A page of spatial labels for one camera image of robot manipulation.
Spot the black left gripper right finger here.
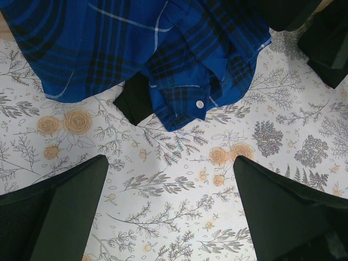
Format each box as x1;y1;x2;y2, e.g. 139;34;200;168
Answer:
233;156;347;260

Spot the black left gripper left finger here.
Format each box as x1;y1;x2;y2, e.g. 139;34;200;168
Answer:
1;155;108;261

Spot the black button shirt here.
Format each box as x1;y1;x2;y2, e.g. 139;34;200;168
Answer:
297;1;347;89

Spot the black hanging shirt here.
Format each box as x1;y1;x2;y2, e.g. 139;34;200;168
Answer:
113;1;320;131

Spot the blue plaid shirt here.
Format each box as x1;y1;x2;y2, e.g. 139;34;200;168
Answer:
1;1;271;131

